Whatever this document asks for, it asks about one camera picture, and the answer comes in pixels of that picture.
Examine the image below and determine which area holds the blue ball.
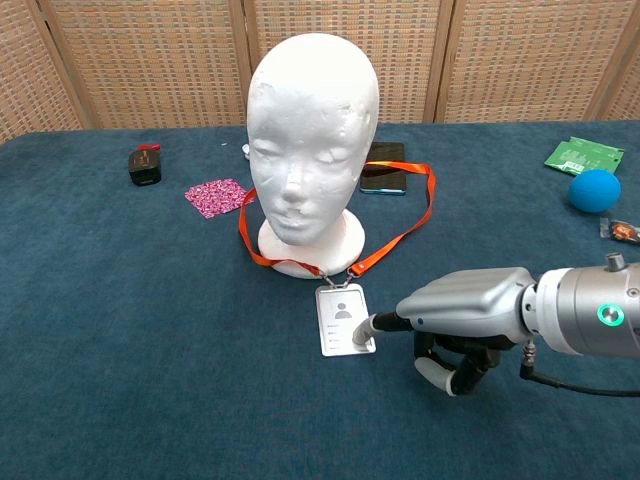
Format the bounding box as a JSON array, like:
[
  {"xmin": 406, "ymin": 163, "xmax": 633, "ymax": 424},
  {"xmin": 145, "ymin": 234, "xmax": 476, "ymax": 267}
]
[{"xmin": 567, "ymin": 169, "xmax": 623, "ymax": 214}]

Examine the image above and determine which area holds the white foam mannequin head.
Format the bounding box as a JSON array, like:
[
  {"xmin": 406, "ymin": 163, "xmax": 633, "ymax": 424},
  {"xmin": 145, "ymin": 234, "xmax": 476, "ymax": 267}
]
[{"xmin": 246, "ymin": 32, "xmax": 380, "ymax": 279}]

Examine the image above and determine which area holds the blue tablecloth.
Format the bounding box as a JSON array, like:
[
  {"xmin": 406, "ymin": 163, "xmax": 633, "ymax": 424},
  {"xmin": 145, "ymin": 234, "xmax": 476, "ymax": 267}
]
[{"xmin": 0, "ymin": 119, "xmax": 640, "ymax": 480}]

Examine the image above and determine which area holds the small wrapped candy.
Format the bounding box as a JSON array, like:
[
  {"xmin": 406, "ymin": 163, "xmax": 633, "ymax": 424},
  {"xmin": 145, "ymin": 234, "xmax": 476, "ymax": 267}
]
[{"xmin": 598, "ymin": 217, "xmax": 640, "ymax": 245}]

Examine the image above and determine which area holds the black smartphone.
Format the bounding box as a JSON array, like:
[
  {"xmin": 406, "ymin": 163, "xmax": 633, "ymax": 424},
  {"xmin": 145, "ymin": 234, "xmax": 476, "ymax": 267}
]
[{"xmin": 359, "ymin": 141, "xmax": 408, "ymax": 197}]

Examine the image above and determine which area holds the orange lanyard strap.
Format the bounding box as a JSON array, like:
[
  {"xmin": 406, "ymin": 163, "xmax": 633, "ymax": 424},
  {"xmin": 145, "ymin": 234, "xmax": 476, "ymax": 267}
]
[{"xmin": 237, "ymin": 159, "xmax": 437, "ymax": 290}]

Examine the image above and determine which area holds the pink patterned square cloth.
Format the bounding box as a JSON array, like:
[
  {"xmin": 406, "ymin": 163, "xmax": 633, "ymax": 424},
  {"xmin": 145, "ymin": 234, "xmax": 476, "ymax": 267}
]
[{"xmin": 184, "ymin": 178, "xmax": 253, "ymax": 220}]

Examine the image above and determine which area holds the green foil packet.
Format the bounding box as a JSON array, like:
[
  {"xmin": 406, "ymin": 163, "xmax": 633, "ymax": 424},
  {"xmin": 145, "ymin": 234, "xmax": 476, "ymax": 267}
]
[{"xmin": 543, "ymin": 135, "xmax": 626, "ymax": 177}]

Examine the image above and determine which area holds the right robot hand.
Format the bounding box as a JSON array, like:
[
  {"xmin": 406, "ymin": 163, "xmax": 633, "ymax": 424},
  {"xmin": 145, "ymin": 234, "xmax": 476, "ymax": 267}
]
[{"xmin": 352, "ymin": 266, "xmax": 539, "ymax": 397}]

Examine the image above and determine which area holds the small black red device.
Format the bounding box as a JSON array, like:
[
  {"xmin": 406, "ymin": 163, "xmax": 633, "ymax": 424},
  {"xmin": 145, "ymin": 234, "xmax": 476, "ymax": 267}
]
[{"xmin": 127, "ymin": 143, "xmax": 164, "ymax": 187}]

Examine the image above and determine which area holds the white ID badge holder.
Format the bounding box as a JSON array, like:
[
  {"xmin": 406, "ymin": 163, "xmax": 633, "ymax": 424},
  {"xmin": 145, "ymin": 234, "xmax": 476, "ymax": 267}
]
[{"xmin": 314, "ymin": 283, "xmax": 377, "ymax": 358}]

